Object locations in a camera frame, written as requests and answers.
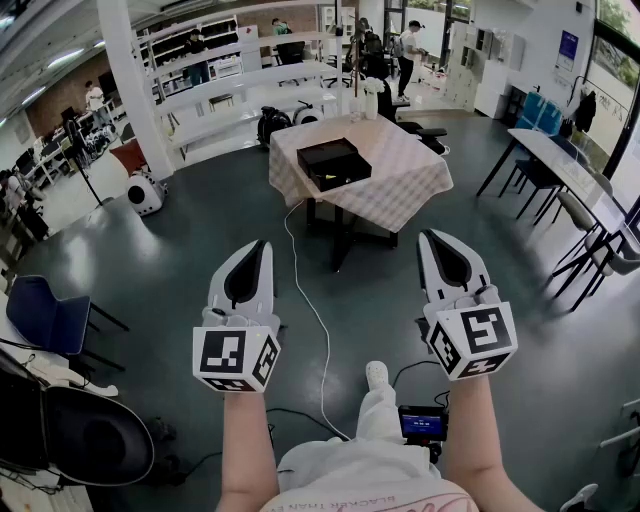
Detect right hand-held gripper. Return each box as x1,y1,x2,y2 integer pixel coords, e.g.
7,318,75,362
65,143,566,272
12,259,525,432
415,228,520,383

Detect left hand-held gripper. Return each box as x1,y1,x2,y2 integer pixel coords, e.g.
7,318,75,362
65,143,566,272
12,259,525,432
192,239,283,395

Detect black box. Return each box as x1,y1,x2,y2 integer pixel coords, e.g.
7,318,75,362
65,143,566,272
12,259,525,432
296,137,374,194

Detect person's right forearm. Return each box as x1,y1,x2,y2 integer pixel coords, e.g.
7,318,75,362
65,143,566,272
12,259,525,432
442,372,547,512

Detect person's left forearm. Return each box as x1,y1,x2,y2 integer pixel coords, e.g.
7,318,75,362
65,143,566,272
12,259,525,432
218,389,281,512

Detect blue plastic box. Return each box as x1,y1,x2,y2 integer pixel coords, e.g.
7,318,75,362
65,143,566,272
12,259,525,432
514,91,564,137

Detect black table base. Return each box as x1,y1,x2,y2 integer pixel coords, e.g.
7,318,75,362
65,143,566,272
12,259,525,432
304,197,401,274

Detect pink checkered tablecloth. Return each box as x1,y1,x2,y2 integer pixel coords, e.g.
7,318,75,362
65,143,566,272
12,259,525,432
268,113,455,234

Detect dark chair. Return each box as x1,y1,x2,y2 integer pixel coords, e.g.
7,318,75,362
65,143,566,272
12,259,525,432
498,158,565,222

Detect white perforated clog shoe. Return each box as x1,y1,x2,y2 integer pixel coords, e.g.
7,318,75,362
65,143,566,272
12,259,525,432
365,360,391,397

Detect white pet carrier backpack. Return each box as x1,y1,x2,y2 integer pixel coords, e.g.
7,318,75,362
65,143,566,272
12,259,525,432
292,101,327,128
124,169,169,218

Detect black office chair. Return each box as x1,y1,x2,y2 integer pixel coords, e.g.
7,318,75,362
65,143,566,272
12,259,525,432
359,49,449,156

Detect black monitor device blue screen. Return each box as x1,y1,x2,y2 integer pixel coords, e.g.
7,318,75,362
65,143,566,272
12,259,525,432
397,404,449,464

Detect long white table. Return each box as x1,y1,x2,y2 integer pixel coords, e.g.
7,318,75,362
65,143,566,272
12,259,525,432
476,128,640,246

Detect black pet carrier backpack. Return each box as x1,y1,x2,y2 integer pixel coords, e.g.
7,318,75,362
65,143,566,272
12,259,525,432
255,105,294,151

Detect red-orange chair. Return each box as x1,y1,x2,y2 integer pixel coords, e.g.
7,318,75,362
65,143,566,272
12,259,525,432
109,139,149,177

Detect person's white trousers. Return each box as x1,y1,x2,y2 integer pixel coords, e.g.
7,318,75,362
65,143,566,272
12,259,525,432
276,383,442,501

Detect white locker cabinet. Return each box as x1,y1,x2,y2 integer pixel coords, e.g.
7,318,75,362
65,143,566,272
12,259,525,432
444,22,527,120

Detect black tripod stand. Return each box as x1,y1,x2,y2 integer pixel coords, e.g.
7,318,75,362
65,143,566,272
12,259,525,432
62,117,117,208

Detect blue chair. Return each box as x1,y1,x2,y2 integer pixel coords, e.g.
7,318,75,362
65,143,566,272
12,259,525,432
5,274,131,374

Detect black hanging jacket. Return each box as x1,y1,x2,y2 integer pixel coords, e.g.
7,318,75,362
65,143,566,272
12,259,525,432
574,89,599,134

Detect black round case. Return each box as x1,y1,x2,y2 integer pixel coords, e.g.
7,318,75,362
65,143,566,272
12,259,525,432
0,349,156,489

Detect person's pink printed shirt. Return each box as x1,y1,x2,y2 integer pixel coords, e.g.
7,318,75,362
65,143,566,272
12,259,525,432
259,478,482,512

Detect white floor cable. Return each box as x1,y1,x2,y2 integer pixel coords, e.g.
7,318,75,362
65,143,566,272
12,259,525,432
283,199,352,442

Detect black floor cable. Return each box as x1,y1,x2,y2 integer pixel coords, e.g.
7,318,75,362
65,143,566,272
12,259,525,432
264,407,347,444

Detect blue wall poster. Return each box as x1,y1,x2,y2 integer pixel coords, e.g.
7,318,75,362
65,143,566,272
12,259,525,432
555,29,581,74

